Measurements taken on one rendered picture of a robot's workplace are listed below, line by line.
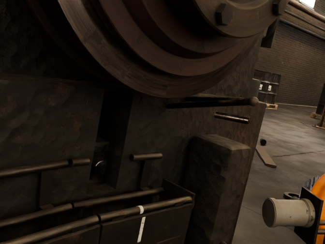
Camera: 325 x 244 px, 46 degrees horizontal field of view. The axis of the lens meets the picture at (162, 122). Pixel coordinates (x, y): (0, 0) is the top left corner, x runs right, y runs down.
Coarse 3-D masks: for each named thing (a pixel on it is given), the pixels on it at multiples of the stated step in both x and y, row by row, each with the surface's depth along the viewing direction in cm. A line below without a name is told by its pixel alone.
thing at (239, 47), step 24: (96, 0) 40; (120, 0) 41; (144, 0) 41; (120, 24) 42; (144, 24) 43; (168, 24) 44; (144, 48) 45; (168, 48) 47; (192, 48) 49; (216, 48) 52; (240, 48) 60; (168, 72) 49; (192, 72) 53
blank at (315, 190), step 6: (324, 174) 81; (318, 180) 81; (324, 180) 80; (318, 186) 80; (324, 186) 78; (312, 192) 81; (318, 192) 79; (324, 192) 78; (324, 198) 79; (324, 204) 79; (324, 210) 79; (324, 216) 80; (324, 228) 80
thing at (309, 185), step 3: (318, 177) 265; (309, 180) 265; (312, 180) 258; (315, 180) 264; (306, 183) 264; (309, 183) 257; (312, 183) 249; (303, 186) 266; (306, 186) 258; (309, 186) 251; (312, 186) 246; (309, 189) 247; (300, 192) 260
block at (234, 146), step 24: (192, 144) 75; (216, 144) 71; (240, 144) 73; (192, 168) 74; (216, 168) 70; (240, 168) 72; (192, 192) 74; (216, 192) 70; (240, 192) 74; (192, 216) 74; (216, 216) 71; (192, 240) 74; (216, 240) 73
